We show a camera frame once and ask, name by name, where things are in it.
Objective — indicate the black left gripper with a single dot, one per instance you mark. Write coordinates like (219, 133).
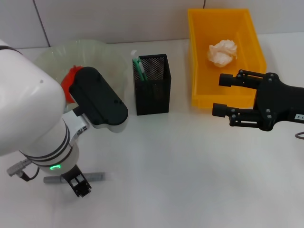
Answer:
(72, 175)

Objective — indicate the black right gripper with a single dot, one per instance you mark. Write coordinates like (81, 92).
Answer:
(278, 102)

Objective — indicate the gray marker pen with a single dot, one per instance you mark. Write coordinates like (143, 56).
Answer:
(97, 176)

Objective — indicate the white paper ball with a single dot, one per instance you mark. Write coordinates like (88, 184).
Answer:
(223, 52)

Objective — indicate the green utility knife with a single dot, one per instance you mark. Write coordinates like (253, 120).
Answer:
(140, 70)

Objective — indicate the orange fruit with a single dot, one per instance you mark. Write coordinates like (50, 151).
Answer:
(67, 80)

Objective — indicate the black mesh pen holder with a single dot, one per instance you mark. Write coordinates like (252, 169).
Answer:
(152, 99)

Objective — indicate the pale green glass fruit plate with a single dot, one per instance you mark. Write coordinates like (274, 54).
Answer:
(109, 61)

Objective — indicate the yellow plastic bin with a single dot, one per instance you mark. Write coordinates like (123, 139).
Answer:
(213, 31)

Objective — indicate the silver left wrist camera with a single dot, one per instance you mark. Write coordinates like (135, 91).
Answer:
(99, 99)

